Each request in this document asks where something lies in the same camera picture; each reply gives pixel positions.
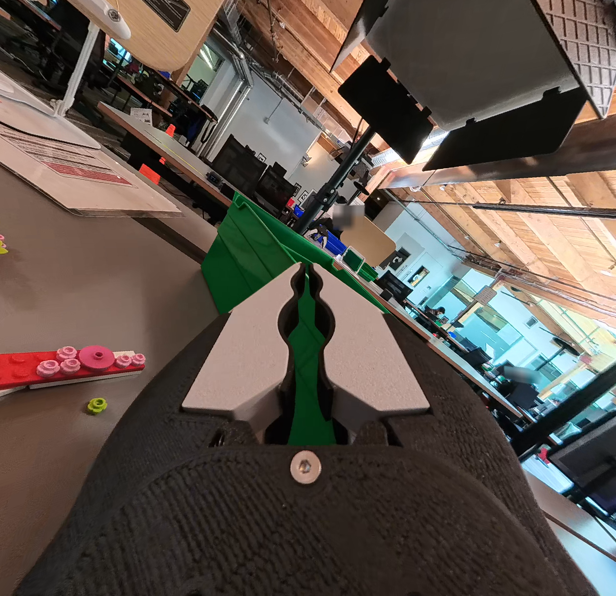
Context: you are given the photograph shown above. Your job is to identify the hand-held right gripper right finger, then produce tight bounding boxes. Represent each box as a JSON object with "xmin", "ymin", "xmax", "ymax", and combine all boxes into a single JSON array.
[{"xmin": 307, "ymin": 263, "xmax": 431, "ymax": 444}]

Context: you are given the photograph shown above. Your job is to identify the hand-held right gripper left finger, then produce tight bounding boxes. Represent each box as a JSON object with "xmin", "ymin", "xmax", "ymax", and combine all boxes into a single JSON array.
[{"xmin": 181, "ymin": 262, "xmax": 309, "ymax": 445}]

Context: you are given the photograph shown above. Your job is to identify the red white lego flower bar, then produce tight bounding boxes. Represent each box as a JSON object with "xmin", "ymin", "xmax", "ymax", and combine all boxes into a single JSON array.
[{"xmin": 0, "ymin": 345, "xmax": 146, "ymax": 391}]

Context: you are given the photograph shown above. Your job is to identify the large green plastic bin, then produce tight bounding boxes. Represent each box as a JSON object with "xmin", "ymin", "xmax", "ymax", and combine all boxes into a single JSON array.
[{"xmin": 201, "ymin": 192, "xmax": 390, "ymax": 445}]

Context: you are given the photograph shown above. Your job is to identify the background green bin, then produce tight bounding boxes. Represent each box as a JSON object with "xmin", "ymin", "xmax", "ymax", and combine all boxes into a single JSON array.
[{"xmin": 342, "ymin": 247, "xmax": 379, "ymax": 282}]

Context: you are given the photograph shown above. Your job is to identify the background wooden stand board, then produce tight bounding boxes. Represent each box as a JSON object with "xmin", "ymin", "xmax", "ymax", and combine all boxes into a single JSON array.
[{"xmin": 337, "ymin": 216, "xmax": 397, "ymax": 268}]

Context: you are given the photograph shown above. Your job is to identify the blue storage bin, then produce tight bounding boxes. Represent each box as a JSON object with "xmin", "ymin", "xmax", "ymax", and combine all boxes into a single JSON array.
[{"xmin": 313, "ymin": 226, "xmax": 347, "ymax": 255}]

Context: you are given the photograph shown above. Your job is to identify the dark monitor back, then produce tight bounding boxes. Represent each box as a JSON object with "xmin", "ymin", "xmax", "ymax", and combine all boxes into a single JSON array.
[
  {"xmin": 212, "ymin": 134, "xmax": 268, "ymax": 198},
  {"xmin": 255, "ymin": 163, "xmax": 297, "ymax": 212}
]

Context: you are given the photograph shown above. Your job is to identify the black light stand pole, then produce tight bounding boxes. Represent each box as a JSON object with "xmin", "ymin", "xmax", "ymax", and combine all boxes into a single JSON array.
[{"xmin": 294, "ymin": 127, "xmax": 376, "ymax": 236}]

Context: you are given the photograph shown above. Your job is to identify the black support column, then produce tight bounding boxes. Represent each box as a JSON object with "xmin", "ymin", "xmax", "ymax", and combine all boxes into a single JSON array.
[{"xmin": 510, "ymin": 365, "xmax": 616, "ymax": 457}]

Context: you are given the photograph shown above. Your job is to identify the long office desk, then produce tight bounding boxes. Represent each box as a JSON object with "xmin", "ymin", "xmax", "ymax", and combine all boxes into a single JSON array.
[{"xmin": 98, "ymin": 100, "xmax": 233, "ymax": 207}]

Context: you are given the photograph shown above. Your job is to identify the laminated instruction sheet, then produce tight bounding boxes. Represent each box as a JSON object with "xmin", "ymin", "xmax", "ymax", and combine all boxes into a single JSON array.
[{"xmin": 0, "ymin": 124, "xmax": 186, "ymax": 217}]

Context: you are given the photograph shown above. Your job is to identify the black overhead light panel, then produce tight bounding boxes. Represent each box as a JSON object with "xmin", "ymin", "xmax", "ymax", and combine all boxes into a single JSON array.
[{"xmin": 331, "ymin": 0, "xmax": 616, "ymax": 172}]

